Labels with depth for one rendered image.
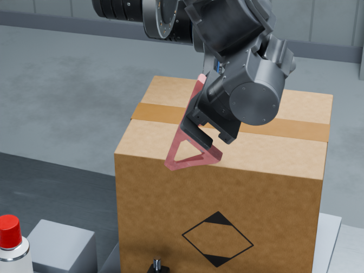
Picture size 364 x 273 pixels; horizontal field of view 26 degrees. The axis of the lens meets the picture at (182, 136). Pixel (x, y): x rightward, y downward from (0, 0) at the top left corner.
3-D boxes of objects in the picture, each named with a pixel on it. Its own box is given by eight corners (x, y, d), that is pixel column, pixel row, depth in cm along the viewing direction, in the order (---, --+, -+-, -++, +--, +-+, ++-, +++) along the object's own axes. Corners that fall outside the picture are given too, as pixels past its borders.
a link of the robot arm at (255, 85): (254, -21, 93) (199, 17, 97) (238, 20, 83) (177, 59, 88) (312, 56, 96) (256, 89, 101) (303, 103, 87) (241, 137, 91)
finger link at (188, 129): (143, 161, 100) (189, 118, 95) (156, 130, 106) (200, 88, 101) (183, 193, 101) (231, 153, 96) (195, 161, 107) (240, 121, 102)
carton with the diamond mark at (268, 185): (120, 289, 128) (112, 152, 114) (156, 201, 148) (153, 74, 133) (306, 319, 123) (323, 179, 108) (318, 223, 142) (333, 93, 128)
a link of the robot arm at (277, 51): (304, 51, 98) (270, 21, 96) (298, 78, 92) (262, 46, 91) (266, 84, 101) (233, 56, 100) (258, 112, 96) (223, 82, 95)
